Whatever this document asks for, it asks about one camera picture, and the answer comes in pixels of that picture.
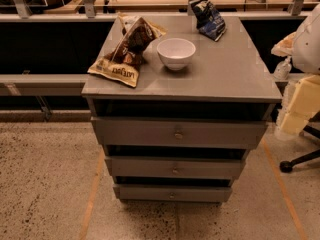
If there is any middle grey drawer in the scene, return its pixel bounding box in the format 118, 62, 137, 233
106, 156, 245, 179

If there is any white ceramic bowl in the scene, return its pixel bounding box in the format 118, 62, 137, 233
157, 38, 196, 71

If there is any grey drawer cabinet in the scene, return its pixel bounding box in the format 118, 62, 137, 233
82, 16, 281, 189

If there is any metal rail frame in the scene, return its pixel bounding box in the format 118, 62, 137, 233
0, 74, 89, 96

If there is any blue chip bag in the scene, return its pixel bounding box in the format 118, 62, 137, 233
190, 0, 226, 42

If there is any bottom grey drawer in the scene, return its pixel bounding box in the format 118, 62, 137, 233
113, 184, 232, 203

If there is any black office chair base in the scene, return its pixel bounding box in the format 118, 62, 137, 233
276, 112, 320, 173

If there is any grey drawer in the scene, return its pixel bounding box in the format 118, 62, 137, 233
106, 156, 245, 179
92, 117, 266, 149
113, 184, 232, 203

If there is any top grey drawer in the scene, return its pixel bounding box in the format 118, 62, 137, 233
92, 117, 266, 149

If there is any brown yellow chip bag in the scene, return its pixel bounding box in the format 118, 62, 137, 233
88, 14, 166, 88

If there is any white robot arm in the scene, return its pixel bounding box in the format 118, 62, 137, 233
271, 4, 320, 140

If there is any clear sanitizer bottle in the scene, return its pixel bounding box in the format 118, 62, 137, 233
273, 56, 292, 80

